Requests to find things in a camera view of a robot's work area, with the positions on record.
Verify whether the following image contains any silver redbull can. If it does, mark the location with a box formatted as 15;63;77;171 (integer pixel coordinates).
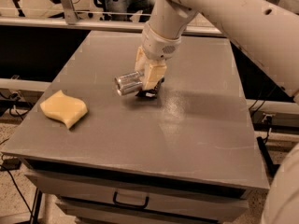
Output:
114;71;144;96

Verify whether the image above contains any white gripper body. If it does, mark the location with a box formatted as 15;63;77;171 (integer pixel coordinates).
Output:
141;22;181;61

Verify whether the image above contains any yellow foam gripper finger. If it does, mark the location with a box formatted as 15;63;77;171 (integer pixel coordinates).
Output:
135;47;150;71
142;61;167;91

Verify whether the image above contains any person in jeans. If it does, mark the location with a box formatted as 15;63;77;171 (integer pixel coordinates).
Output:
105;0;155;22

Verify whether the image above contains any grey drawer with black handle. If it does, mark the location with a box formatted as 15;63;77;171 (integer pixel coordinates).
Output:
26;170;249;224

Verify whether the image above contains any black floor cable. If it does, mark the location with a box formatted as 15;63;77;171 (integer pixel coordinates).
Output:
0;137;34;217

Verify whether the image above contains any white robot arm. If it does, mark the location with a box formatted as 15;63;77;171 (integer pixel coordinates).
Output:
135;0;299;103

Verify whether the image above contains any black rxbar chocolate wrapper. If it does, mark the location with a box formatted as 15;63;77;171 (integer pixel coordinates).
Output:
136;77;164;99

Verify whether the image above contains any black pole on floor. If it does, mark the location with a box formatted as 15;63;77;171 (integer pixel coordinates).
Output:
257;136;279;177

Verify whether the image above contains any metal rail frame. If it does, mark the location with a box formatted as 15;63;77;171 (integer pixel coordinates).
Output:
0;0;225;37

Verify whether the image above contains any yellow wavy sponge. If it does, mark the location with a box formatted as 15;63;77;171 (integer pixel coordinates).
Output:
40;91;88;129

